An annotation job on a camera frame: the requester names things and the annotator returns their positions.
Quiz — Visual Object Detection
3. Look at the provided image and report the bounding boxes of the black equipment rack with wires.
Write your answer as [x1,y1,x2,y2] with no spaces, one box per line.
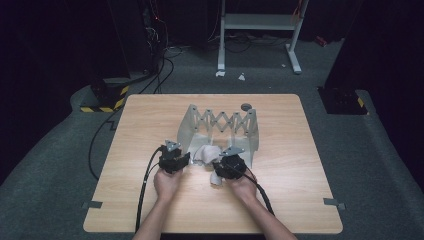
[141,0,171,73]

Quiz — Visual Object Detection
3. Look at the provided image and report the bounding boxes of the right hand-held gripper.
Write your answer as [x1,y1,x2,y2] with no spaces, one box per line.
[212,145,248,181]

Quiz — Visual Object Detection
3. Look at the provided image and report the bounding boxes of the white expandable metal bookend rack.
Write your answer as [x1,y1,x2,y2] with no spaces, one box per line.
[176,103,261,170]

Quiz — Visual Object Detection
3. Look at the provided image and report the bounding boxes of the black yellow striped stand base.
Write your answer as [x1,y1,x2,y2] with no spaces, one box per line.
[317,86,370,116]
[79,78,130,114]

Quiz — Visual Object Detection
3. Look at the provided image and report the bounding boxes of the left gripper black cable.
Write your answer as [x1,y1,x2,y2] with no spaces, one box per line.
[134,146,166,233]

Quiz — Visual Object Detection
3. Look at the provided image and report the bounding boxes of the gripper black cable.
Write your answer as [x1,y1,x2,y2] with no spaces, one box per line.
[134,146,166,233]
[229,163,276,216]

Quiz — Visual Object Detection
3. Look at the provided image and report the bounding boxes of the small red object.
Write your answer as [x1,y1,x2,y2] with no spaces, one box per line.
[314,35,330,48]

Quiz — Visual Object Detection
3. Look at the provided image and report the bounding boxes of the person's right hand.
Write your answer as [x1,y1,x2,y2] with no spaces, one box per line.
[225,169,259,204]

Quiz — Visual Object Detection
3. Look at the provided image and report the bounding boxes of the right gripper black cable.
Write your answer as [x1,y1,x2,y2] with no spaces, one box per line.
[229,163,276,216]

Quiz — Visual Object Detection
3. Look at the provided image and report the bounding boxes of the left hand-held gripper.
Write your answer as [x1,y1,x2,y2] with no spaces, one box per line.
[158,139,192,175]

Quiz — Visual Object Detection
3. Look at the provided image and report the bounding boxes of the person's left hand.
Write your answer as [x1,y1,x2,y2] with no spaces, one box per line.
[153,167,185,203]

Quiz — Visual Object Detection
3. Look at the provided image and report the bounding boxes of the thin black floor cable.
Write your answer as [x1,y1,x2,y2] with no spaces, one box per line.
[87,108,123,181]

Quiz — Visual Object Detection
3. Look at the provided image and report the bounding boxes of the bundle of black floor cables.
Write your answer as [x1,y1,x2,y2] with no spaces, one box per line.
[128,56,176,96]

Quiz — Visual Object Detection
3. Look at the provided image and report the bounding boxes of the white metal stand frame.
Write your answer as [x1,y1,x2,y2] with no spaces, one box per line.
[217,0,310,75]

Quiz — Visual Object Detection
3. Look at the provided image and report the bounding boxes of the grey tape piece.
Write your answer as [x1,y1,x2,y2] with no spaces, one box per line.
[323,197,347,212]
[82,200,104,210]

